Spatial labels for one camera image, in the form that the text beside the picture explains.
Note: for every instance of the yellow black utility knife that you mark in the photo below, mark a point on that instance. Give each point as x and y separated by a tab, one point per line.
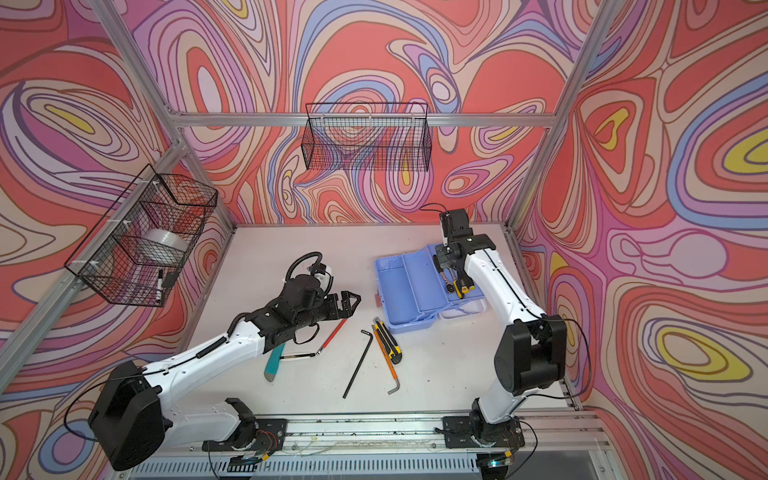
392	348

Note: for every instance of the red sleeved hex key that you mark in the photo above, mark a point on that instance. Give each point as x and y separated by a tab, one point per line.
332	335

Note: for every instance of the black wire basket left wall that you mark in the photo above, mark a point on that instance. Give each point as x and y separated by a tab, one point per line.
122	268

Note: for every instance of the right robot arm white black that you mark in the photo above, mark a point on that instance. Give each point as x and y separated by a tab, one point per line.
532	349

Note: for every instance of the orange sleeved hex key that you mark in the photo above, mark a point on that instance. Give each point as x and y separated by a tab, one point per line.
388	362

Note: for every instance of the white pink tool box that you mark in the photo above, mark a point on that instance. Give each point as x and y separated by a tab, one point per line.
414	296

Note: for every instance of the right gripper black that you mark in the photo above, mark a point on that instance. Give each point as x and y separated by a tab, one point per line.
442	253

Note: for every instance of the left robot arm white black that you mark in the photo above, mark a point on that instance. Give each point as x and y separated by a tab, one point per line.
137	411

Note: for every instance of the black hex key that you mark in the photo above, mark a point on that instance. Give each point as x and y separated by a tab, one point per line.
369	336

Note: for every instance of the teal utility knife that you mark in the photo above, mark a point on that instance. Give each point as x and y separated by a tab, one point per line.
273	363

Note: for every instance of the black wire basket back wall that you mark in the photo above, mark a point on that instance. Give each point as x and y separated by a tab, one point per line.
367	136

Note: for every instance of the large screwdriver black yellow handle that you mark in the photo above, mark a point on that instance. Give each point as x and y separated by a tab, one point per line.
463	283

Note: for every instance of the black wire basket wall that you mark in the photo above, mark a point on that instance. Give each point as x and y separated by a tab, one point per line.
367	136
122	268

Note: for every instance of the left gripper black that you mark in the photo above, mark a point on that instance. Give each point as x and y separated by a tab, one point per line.
332	301

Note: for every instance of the silver tape roll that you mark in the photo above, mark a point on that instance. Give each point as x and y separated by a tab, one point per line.
166	238

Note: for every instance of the black marker pen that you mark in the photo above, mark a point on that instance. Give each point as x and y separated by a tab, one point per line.
159	287

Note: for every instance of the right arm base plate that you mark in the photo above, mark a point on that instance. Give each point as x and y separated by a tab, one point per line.
464	432

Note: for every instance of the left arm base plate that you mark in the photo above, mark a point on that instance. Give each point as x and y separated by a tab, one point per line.
264	435

